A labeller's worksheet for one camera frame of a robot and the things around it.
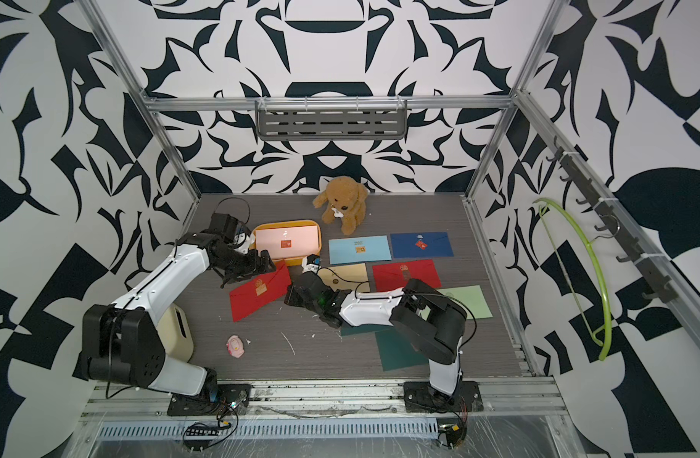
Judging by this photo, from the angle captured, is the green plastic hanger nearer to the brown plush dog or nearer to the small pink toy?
the brown plush dog

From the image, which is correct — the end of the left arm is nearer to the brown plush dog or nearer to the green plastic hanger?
the brown plush dog

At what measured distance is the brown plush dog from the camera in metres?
0.98
